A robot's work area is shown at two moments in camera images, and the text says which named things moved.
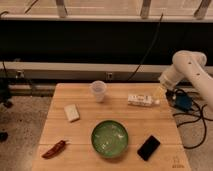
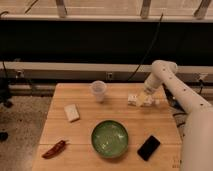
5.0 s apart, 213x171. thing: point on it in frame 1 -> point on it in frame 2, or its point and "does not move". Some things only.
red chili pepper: x=58 y=148 does not move
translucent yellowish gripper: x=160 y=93 -> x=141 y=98
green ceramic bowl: x=109 y=139 does not move
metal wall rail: x=81 y=71 does not move
